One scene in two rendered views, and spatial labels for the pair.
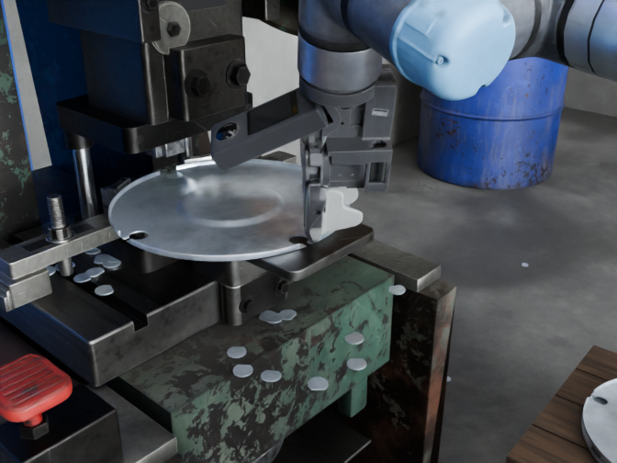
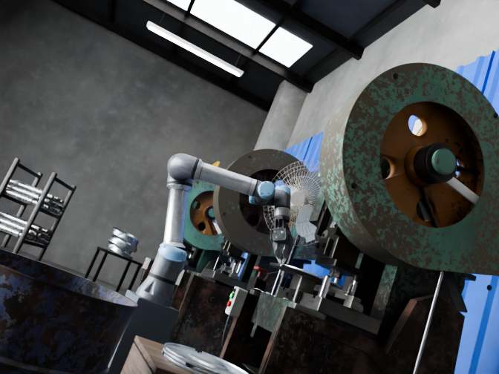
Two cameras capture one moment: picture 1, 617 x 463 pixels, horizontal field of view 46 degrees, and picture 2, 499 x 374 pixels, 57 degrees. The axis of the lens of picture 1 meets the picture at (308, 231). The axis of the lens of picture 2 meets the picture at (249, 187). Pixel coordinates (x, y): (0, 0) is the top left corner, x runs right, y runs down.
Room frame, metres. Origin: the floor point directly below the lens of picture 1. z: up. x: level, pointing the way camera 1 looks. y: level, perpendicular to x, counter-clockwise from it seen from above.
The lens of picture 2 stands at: (1.60, -1.86, 0.58)
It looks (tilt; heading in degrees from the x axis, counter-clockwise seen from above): 13 degrees up; 123
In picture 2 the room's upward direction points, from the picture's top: 21 degrees clockwise
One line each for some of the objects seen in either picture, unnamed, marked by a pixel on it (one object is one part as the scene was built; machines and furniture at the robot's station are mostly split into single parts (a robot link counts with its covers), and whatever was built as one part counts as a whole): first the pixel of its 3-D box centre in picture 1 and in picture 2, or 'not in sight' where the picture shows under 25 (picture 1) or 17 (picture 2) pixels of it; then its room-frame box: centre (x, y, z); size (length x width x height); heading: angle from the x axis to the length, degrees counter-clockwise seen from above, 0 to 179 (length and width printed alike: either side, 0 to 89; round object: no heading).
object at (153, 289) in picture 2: not in sight; (157, 288); (0.39, -0.35, 0.50); 0.15 x 0.15 x 0.10
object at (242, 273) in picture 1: (259, 264); (294, 286); (0.78, 0.06, 0.72); 0.25 x 0.14 x 0.14; 48
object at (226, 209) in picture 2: not in sight; (269, 271); (-0.14, 1.62, 0.87); 1.53 x 0.99 x 1.74; 46
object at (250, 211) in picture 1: (230, 202); (308, 276); (0.81, 0.10, 0.78); 0.29 x 0.29 x 0.01
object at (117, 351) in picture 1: (173, 250); (324, 309); (0.89, 0.19, 0.68); 0.45 x 0.30 x 0.06; 138
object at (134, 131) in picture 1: (158, 118); (337, 269); (0.90, 0.19, 0.86); 0.20 x 0.16 x 0.05; 138
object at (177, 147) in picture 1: (166, 138); (333, 273); (0.89, 0.18, 0.84); 0.05 x 0.03 x 0.04; 138
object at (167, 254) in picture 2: not in sight; (169, 261); (0.38, -0.34, 0.62); 0.13 x 0.12 x 0.14; 125
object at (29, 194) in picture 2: not in sight; (18, 226); (-1.74, 0.41, 0.48); 0.46 x 0.43 x 0.95; 28
